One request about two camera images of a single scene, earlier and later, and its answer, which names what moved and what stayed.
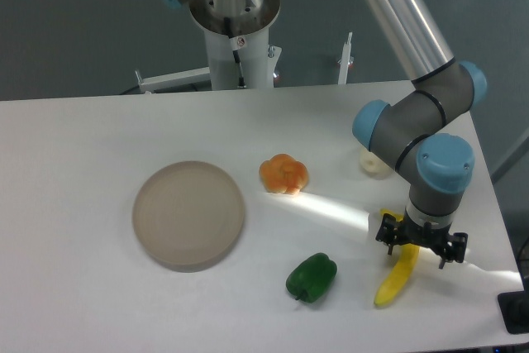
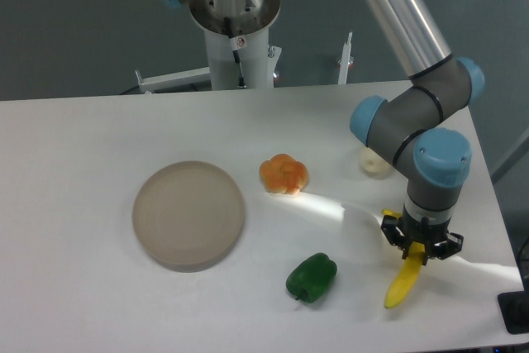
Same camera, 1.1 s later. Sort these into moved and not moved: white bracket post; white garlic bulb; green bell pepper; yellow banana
Moved: yellow banana
Not moved: green bell pepper; white garlic bulb; white bracket post
